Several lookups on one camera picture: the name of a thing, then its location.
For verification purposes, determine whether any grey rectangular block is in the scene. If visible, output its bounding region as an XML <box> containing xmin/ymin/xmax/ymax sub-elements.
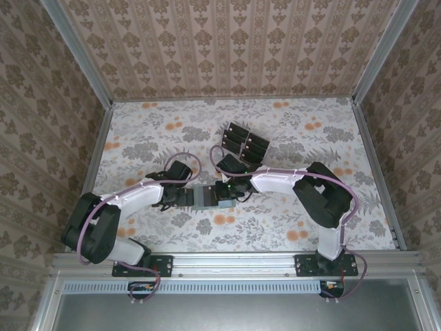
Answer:
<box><xmin>192</xmin><ymin>184</ymin><xmax>237</xmax><ymax>212</ymax></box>

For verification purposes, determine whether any small black controller board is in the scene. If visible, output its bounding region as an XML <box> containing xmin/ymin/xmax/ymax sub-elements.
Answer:
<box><xmin>318</xmin><ymin>279</ymin><xmax>346</xmax><ymax>299</ymax></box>
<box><xmin>126</xmin><ymin>281</ymin><xmax>156</xmax><ymax>300</ymax></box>

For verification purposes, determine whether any grey metal panel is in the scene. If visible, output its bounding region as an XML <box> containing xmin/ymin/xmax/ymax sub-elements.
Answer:
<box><xmin>51</xmin><ymin>292</ymin><xmax>427</xmax><ymax>331</ymax></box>

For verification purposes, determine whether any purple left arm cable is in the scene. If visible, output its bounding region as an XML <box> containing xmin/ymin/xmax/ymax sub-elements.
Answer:
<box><xmin>77</xmin><ymin>151</ymin><xmax>203</xmax><ymax>306</ymax></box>

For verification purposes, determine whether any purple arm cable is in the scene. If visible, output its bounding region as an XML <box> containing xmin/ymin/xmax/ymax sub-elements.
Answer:
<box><xmin>77</xmin><ymin>151</ymin><xmax>203</xmax><ymax>306</ymax></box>
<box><xmin>210</xmin><ymin>144</ymin><xmax>369</xmax><ymax>305</ymax></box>

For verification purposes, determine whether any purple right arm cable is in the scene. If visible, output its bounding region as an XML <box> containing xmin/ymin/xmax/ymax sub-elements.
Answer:
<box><xmin>210</xmin><ymin>144</ymin><xmax>369</xmax><ymax>305</ymax></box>

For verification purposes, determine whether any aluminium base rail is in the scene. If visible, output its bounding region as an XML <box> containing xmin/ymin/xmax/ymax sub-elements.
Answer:
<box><xmin>50</xmin><ymin>250</ymin><xmax>424</xmax><ymax>277</ymax></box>

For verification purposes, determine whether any aluminium side rail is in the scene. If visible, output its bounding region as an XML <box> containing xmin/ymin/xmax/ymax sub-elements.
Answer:
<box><xmin>351</xmin><ymin>98</ymin><xmax>407</xmax><ymax>251</ymax></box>
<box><xmin>81</xmin><ymin>101</ymin><xmax>116</xmax><ymax>204</ymax></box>

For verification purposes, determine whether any white slotted cable duct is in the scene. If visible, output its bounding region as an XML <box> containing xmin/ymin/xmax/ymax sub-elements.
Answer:
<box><xmin>63</xmin><ymin>279</ymin><xmax>345</xmax><ymax>295</ymax></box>

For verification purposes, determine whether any aluminium frame post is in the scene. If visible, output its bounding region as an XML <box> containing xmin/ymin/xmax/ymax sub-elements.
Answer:
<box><xmin>351</xmin><ymin>0</ymin><xmax>420</xmax><ymax>104</ymax></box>
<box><xmin>40</xmin><ymin>0</ymin><xmax>114</xmax><ymax>108</ymax></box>

